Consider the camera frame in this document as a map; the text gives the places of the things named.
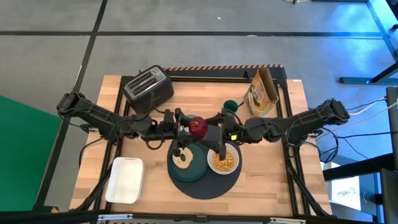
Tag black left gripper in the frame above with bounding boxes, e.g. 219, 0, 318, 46
143, 107, 188, 157

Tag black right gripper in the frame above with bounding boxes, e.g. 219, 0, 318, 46
202, 112, 250, 161

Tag red apple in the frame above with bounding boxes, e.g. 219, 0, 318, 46
188, 116, 210, 139

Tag white bowl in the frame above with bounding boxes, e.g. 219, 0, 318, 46
206, 142, 241, 175

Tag yellow cereal pieces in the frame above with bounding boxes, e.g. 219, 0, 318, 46
213, 151, 235, 172

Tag dark green round cup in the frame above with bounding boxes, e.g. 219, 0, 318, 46
223, 99, 240, 113

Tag bagel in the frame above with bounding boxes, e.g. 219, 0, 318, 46
172, 147, 195, 170

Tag dark green plate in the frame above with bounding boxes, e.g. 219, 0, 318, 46
167, 141, 209, 183

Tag round dark placemat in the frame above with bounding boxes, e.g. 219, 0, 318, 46
166, 139, 243, 200

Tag black two-slot toaster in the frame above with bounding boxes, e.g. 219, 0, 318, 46
121, 65, 175, 114

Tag yellow cereal box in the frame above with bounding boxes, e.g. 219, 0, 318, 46
243, 67, 280, 119

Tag orange black hazard strip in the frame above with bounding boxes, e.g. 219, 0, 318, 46
162, 63, 285, 72

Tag white rectangular tray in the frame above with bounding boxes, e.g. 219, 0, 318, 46
104, 156, 145, 205

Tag white paper sign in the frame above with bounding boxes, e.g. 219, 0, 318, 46
330, 179, 363, 213

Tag black aluminium bar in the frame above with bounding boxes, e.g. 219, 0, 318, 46
0, 209, 398, 224

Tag black metal table leg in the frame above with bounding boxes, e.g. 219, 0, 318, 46
338, 0, 398, 85

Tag green floor mat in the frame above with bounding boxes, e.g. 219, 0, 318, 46
0, 95, 63, 213

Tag black side furniture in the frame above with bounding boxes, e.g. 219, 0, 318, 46
322, 86, 398, 224

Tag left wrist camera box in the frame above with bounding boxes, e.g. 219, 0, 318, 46
162, 108, 175, 126

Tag black cable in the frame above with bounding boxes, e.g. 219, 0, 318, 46
313, 129, 398, 164
78, 137, 104, 169

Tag white cable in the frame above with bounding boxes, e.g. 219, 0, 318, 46
347, 95, 398, 116

